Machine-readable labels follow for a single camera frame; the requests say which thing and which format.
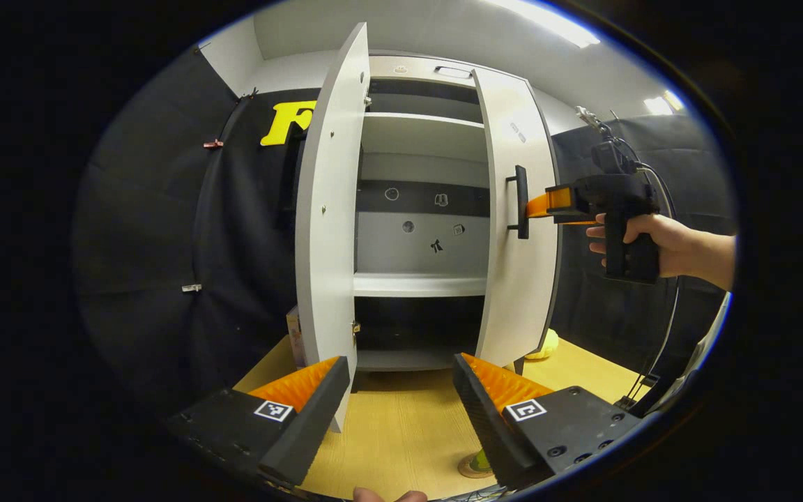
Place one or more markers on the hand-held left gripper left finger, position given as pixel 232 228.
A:
pixel 304 432

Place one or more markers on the white cabinet shelf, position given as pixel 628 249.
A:
pixel 422 136

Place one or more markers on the metal cloth clip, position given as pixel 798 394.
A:
pixel 590 118

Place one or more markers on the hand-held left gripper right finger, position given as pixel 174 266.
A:
pixel 492 425

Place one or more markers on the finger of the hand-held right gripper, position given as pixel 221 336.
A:
pixel 548 202
pixel 576 222

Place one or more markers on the metal door hinge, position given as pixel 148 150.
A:
pixel 356 330

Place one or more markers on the white cabinet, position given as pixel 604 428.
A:
pixel 422 244

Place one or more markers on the dark cloth clip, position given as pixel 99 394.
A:
pixel 248 94

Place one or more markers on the yellow round object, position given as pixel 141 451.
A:
pixel 544 345

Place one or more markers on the small ceiling light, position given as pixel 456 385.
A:
pixel 663 103

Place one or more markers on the long ceiling light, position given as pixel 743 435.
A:
pixel 548 19

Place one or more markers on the white cabinet drawer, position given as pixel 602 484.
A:
pixel 408 68

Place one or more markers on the white cabinet door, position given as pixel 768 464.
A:
pixel 328 230
pixel 520 293

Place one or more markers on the black backdrop cloth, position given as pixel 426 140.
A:
pixel 603 314
pixel 150 244

